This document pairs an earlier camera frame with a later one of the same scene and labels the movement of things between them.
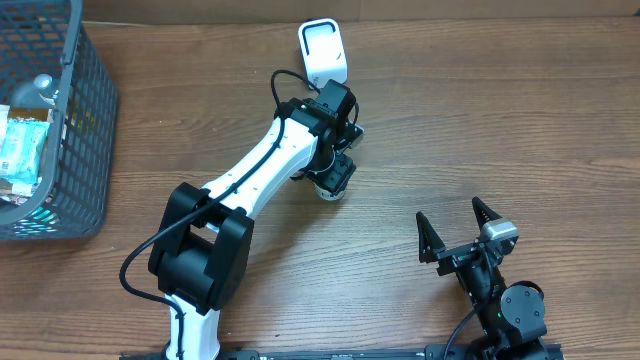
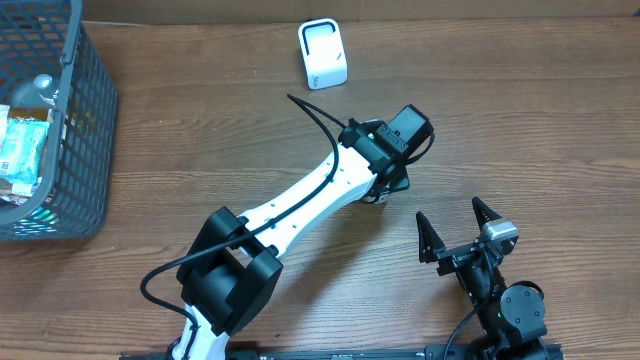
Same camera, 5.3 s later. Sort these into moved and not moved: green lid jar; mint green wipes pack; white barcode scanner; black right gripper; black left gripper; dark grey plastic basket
Moved: black left gripper; green lid jar
Not moved: dark grey plastic basket; white barcode scanner; mint green wipes pack; black right gripper
